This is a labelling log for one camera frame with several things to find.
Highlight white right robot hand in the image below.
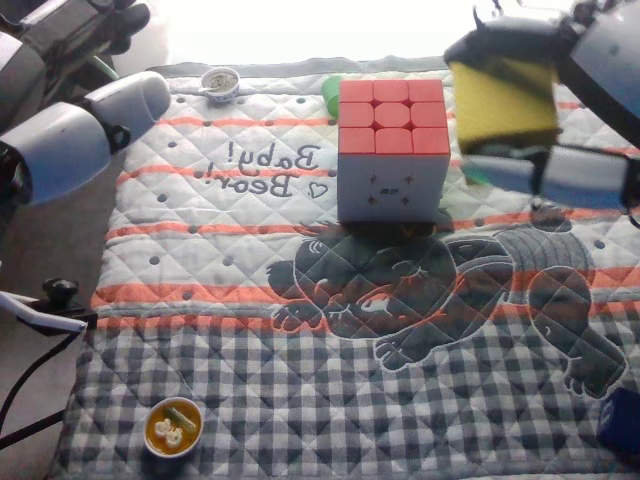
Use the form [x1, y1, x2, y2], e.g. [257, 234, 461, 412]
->
[443, 0, 640, 214]

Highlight yellow block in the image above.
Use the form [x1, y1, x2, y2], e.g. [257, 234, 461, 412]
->
[451, 59, 564, 156]

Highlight red and white puzzle cube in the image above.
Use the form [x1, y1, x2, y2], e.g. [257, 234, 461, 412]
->
[335, 77, 453, 224]

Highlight green cylinder block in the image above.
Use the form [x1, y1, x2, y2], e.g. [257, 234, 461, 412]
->
[319, 74, 344, 119]

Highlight blue box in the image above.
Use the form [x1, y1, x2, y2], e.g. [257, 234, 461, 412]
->
[594, 387, 640, 459]

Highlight grey quilt with printed bear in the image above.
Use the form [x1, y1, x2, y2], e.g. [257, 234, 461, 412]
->
[49, 54, 640, 480]

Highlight toy bowl of yellow soup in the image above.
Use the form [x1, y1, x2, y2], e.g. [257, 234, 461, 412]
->
[142, 397, 205, 459]

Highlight green cable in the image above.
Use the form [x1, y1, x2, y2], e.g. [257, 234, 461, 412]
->
[93, 53, 120, 82]

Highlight black cable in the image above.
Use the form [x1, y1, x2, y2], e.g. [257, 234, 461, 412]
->
[0, 327, 85, 434]
[0, 409, 69, 449]

